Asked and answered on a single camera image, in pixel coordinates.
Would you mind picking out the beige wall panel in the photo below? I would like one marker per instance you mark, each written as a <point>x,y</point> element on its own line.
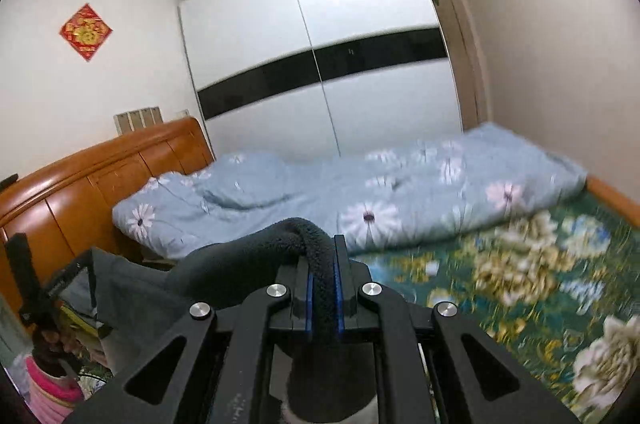
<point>138,119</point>

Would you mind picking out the yellow printed item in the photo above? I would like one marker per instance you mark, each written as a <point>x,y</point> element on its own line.
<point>80,321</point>

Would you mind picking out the wooden door frame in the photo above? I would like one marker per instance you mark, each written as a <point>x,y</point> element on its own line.
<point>467,63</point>

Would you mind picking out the red diamond wall decoration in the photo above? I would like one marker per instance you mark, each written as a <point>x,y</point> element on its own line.
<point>85,31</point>

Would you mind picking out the green blue floral bed sheet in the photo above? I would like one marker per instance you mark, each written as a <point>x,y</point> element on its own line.
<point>525,284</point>

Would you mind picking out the wooden headboard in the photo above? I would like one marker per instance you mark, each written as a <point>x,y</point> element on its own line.
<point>75,189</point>

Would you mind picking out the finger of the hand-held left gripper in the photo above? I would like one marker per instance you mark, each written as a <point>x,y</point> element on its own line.
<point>70,275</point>

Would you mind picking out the dark fleece-lined garment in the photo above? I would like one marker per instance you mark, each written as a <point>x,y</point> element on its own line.
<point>225,274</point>

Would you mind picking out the person's left hand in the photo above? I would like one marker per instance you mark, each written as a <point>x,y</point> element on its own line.
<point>52,349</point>

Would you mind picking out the wooden bed rail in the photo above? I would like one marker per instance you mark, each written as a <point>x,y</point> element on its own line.
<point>615,196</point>

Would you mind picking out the small black object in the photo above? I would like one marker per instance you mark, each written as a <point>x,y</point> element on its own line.
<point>8,180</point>

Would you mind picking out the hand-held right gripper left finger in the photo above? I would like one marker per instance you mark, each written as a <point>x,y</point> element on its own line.
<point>309,304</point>

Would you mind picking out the white wardrobe with black stripe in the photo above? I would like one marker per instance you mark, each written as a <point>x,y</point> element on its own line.
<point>320,68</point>

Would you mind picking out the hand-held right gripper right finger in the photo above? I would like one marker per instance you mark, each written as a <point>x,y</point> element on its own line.
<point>340,304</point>

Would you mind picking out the light blue floral quilt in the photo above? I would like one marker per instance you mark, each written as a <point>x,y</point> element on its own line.
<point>380,199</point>

